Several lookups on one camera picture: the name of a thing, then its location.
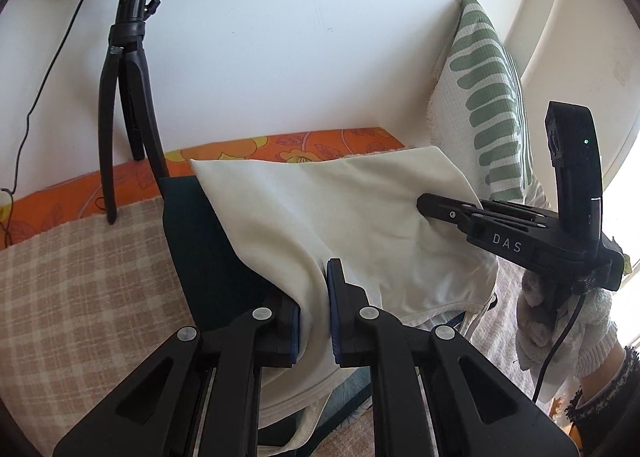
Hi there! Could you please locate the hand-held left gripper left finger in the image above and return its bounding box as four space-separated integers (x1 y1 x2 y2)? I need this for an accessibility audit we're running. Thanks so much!
52 294 303 457

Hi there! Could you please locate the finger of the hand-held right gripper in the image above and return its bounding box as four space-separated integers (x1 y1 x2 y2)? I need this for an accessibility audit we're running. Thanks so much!
477 198 557 224
417 192 485 229

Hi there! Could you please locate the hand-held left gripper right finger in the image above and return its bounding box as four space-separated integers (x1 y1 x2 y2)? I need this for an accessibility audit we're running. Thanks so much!
325 258 581 457

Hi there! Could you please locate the white camisole top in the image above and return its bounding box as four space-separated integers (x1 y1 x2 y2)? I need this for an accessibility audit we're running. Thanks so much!
190 146 500 453

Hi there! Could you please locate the person's right forearm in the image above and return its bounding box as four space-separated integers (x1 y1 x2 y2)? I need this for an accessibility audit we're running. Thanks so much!
565 344 640 438

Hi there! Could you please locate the person's right hand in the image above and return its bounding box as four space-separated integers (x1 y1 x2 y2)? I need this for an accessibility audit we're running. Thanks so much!
517 269 628 390

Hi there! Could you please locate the green striped white cover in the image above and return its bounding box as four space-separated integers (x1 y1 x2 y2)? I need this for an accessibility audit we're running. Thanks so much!
430 0 556 210

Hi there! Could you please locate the dark teal patterned cloth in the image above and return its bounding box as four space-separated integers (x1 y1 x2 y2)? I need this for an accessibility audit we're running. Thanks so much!
159 176 373 443

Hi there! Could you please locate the orange floral cloth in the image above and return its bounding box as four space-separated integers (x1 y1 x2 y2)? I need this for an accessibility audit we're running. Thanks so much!
0 126 406 250

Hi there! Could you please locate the beige checked tablecloth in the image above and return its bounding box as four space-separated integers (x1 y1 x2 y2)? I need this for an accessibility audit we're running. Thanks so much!
0 176 566 457

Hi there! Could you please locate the black tabletop tripod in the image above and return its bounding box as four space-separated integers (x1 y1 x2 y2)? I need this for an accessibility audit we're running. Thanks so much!
98 0 170 225

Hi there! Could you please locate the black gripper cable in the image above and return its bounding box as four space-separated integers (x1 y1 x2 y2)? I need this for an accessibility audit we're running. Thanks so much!
531 287 586 404

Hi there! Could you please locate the black ring light cable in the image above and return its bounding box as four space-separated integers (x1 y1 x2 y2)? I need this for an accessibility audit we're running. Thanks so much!
0 0 96 248

